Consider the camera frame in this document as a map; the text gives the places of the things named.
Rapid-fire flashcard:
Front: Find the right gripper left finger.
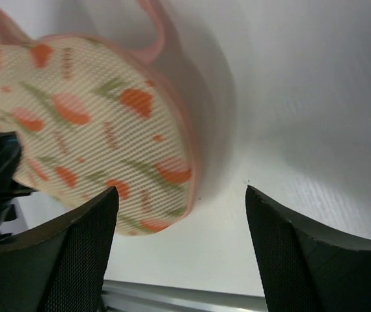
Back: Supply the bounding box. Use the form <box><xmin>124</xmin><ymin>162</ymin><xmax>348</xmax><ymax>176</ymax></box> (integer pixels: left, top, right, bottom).
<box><xmin>0</xmin><ymin>187</ymin><xmax>119</xmax><ymax>311</ymax></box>

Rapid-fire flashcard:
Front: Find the aluminium front rail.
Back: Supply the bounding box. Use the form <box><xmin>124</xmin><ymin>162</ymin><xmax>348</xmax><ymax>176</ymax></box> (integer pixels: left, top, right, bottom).
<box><xmin>102</xmin><ymin>281</ymin><xmax>268</xmax><ymax>311</ymax></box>

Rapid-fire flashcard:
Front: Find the floral mesh laundry bag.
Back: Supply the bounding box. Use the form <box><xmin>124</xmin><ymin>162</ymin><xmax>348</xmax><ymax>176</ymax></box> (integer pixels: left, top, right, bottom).
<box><xmin>0</xmin><ymin>1</ymin><xmax>197</xmax><ymax>236</ymax></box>

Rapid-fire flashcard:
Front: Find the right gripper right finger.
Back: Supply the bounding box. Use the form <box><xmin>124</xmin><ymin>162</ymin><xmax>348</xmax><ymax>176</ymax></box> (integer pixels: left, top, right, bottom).
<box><xmin>245</xmin><ymin>186</ymin><xmax>371</xmax><ymax>311</ymax></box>

